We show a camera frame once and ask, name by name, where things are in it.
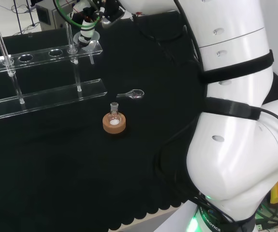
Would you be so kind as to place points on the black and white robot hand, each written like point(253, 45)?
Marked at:
point(86, 33)

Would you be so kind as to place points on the clear plastic funnel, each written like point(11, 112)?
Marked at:
point(94, 39)

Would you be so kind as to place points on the clear acrylic funnel stand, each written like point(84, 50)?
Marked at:
point(51, 99)

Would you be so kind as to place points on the grey metal box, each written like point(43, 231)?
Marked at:
point(49, 15)

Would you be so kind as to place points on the black tripod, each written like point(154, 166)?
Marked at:
point(20, 14)

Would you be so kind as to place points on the small round-bottom glass flask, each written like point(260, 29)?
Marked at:
point(114, 118)

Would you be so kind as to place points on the black cloth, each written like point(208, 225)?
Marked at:
point(56, 157)

